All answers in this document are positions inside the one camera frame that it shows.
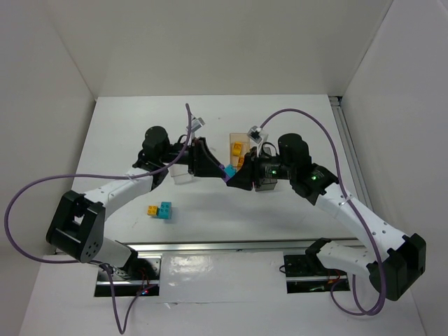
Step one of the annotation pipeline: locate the purple lego brick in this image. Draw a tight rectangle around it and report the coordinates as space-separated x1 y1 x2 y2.
220 164 231 183

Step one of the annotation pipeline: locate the yellow lego piece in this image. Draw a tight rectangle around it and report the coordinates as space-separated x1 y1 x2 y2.
231 141 244 157

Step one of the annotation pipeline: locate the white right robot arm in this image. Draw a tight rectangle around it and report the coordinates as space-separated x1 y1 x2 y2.
227 132 426 301

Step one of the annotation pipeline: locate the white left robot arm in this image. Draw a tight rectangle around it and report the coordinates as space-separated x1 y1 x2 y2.
45 126 228 279

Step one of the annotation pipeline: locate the clear plastic container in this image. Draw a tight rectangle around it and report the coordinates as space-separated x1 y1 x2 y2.
169 164 194 185

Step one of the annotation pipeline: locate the dark grey plastic container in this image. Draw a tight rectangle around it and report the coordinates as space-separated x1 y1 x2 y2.
255 178 277 192

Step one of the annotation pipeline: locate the yellow lego in amber bin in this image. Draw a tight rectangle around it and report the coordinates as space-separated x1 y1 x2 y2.
237 157 244 168

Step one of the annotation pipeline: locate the amber plastic container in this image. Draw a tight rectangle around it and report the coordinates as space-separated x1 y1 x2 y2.
229 133 251 172

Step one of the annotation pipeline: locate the teal lego brick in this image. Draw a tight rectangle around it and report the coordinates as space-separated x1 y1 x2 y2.
156 202 172 221

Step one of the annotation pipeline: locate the yellow square lego brick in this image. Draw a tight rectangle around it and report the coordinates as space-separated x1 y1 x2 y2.
147 205 159 217

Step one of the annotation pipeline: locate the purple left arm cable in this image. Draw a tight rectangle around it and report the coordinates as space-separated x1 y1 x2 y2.
3 102 195 335

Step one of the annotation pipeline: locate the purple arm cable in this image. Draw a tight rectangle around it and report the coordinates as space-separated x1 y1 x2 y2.
3 102 195 335
258 108 386 316

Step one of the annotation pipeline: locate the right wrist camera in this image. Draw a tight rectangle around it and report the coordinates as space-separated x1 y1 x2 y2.
247 126 268 146

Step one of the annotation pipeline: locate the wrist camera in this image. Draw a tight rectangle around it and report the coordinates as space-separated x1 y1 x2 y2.
247 126 268 146
190 117 205 132

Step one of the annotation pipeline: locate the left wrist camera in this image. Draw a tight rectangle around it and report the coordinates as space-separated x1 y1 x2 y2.
190 117 205 132

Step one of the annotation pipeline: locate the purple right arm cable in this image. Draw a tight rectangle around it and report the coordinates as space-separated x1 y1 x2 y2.
258 108 386 316

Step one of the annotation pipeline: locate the aluminium front rail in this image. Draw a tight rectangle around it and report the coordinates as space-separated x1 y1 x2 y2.
52 239 361 253

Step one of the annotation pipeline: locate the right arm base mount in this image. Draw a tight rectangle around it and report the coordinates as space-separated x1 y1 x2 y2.
279 255 350 294

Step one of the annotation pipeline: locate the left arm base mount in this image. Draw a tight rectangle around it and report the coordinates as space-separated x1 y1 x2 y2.
94 255 162 298

